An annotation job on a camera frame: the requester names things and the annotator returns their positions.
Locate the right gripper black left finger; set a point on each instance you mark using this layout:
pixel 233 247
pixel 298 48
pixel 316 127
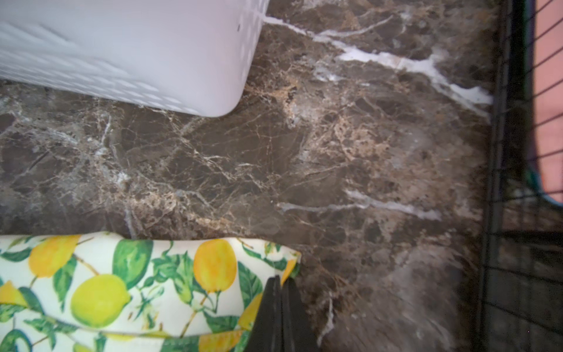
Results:
pixel 266 335

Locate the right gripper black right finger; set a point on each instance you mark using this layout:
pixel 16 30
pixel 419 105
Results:
pixel 297 334

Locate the white plastic basket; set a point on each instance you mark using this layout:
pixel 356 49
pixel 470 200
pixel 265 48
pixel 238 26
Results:
pixel 192 57

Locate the pink folder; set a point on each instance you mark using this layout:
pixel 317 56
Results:
pixel 547 94

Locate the lemon print skirt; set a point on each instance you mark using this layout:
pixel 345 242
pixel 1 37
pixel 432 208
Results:
pixel 103 292

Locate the black wire desk organizer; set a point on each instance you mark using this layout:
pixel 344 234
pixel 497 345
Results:
pixel 519 304

